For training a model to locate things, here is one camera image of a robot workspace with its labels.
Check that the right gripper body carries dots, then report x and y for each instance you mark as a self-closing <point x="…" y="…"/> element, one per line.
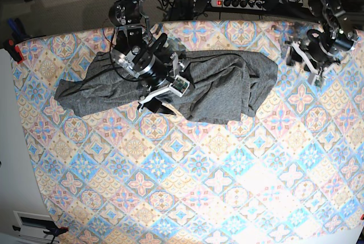
<point x="163" y="81"/>

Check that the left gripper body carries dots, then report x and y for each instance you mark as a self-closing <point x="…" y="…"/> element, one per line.
<point x="314" y="58"/>

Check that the grey t-shirt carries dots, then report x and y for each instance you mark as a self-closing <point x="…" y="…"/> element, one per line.
<point x="224" y="85"/>

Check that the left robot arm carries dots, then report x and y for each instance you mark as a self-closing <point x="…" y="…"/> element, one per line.
<point x="337" y="29"/>

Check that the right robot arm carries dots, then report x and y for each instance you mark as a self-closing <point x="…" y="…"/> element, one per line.
<point x="136" y="52"/>

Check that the white power strip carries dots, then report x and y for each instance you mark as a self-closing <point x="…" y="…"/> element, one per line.
<point x="238" y="4"/>

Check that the patterned tablecloth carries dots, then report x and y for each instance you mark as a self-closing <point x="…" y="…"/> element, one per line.
<point x="294" y="171"/>

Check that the red black clamp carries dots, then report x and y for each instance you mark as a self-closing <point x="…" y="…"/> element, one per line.
<point x="13" y="50"/>

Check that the black orange clamp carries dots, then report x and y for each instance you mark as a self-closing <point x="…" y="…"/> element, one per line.
<point x="52" y="231"/>

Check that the white vent panel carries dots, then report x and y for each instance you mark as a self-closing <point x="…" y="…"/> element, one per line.
<point x="32" y="226"/>

